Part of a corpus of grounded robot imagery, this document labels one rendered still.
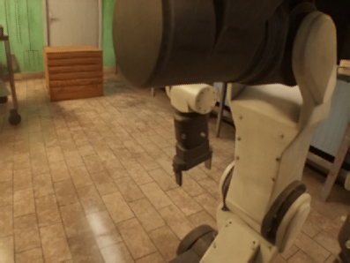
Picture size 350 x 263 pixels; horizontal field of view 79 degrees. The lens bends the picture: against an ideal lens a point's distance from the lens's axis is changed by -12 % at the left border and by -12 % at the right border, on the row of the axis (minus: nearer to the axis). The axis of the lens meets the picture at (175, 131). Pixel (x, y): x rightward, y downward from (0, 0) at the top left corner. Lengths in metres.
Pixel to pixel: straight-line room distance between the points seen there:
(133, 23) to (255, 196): 0.39
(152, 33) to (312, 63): 0.19
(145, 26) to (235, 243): 0.52
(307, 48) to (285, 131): 0.15
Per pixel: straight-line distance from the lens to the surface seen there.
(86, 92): 3.29
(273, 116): 0.40
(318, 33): 0.31
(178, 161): 0.63
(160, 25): 0.19
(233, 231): 0.61
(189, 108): 0.54
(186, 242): 1.01
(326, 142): 1.75
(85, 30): 4.85
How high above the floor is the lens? 0.94
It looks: 24 degrees down
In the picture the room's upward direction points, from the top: 5 degrees clockwise
